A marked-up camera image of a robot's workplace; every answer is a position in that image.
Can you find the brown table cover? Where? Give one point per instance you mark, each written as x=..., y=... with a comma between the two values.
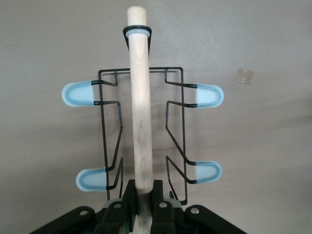
x=36, y=48

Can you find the small square tape mark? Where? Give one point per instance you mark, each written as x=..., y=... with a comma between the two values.
x=245, y=76

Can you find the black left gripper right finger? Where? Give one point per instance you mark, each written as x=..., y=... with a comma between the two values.
x=165, y=219

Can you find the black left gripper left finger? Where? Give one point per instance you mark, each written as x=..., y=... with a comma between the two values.
x=122, y=219

